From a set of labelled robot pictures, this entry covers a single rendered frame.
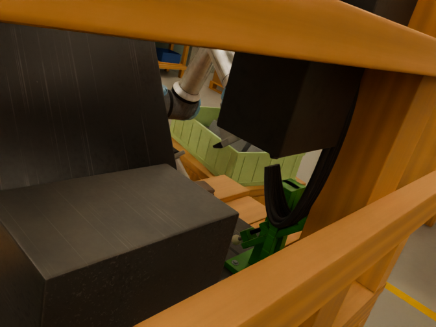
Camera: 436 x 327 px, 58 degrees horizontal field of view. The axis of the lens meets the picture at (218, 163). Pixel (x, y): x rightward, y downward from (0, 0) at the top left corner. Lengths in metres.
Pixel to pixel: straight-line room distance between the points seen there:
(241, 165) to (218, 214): 1.14
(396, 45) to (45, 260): 0.39
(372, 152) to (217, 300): 0.39
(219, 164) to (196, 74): 0.47
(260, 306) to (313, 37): 0.25
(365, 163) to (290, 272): 0.29
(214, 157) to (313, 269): 1.38
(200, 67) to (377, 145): 0.92
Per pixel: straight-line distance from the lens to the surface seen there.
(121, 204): 0.55
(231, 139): 0.98
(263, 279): 0.42
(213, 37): 0.19
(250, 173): 1.76
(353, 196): 0.70
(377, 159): 0.68
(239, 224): 1.26
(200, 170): 1.83
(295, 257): 0.48
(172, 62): 7.49
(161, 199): 0.58
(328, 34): 0.28
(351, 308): 1.15
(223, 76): 1.13
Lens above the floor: 1.52
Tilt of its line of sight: 22 degrees down
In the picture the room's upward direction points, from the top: 15 degrees clockwise
